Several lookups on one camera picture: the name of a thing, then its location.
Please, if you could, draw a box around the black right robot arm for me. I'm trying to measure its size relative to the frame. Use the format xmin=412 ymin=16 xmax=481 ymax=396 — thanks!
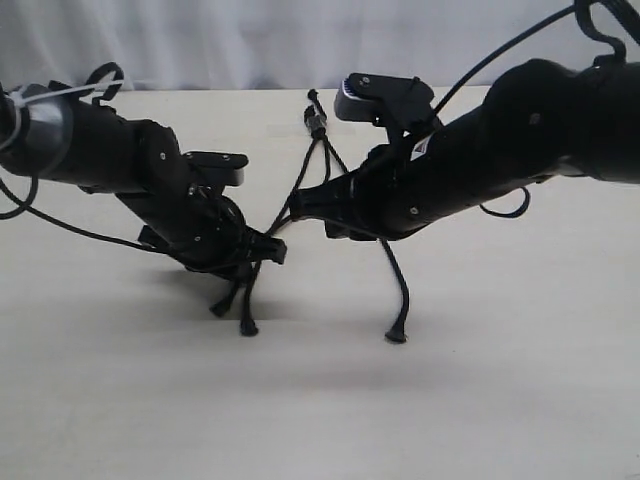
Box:
xmin=291 ymin=60 xmax=639 ymax=241

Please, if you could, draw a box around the clear tape strip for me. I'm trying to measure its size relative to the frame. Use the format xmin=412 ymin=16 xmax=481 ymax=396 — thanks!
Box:
xmin=266 ymin=123 xmax=357 ymax=138

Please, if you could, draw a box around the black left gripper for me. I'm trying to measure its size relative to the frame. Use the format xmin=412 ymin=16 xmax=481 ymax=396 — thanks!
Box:
xmin=137 ymin=197 xmax=287 ymax=290

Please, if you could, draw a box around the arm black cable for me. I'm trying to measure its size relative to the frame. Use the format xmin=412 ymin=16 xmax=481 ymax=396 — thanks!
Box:
xmin=434 ymin=0 xmax=629 ymax=114
xmin=0 ymin=179 xmax=151 ymax=251

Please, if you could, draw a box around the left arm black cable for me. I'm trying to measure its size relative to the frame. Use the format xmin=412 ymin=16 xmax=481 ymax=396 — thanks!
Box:
xmin=0 ymin=179 xmax=151 ymax=251

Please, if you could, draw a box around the white backdrop curtain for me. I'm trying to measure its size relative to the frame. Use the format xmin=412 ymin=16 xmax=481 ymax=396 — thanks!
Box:
xmin=0 ymin=0 xmax=640 ymax=94

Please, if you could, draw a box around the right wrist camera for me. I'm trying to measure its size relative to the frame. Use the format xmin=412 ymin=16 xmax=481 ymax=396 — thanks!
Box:
xmin=334 ymin=72 xmax=441 ymax=133

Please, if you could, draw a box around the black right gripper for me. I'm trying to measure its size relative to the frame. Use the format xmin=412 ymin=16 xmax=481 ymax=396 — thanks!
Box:
xmin=290 ymin=144 xmax=400 ymax=241

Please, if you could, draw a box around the black rope strand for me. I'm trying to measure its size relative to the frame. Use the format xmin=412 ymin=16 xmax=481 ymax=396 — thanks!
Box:
xmin=238 ymin=119 xmax=327 ymax=336
xmin=306 ymin=89 xmax=409 ymax=344
xmin=209 ymin=105 xmax=318 ymax=317

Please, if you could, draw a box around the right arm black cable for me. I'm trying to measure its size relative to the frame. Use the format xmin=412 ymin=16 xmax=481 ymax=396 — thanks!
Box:
xmin=434 ymin=0 xmax=629 ymax=114

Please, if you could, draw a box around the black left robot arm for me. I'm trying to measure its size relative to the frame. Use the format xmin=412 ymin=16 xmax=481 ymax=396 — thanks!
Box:
xmin=1 ymin=84 xmax=287 ymax=279

